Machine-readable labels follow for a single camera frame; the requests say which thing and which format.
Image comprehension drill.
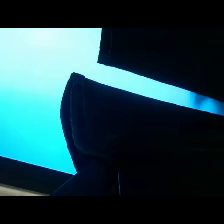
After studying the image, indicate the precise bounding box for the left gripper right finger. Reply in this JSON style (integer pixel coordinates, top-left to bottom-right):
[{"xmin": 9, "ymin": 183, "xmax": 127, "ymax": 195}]
[{"xmin": 119, "ymin": 166, "xmax": 184, "ymax": 197}]

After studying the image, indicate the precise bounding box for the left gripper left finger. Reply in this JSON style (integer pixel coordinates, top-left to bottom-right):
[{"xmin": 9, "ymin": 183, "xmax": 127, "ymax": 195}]
[{"xmin": 50, "ymin": 163, "xmax": 119, "ymax": 197}]

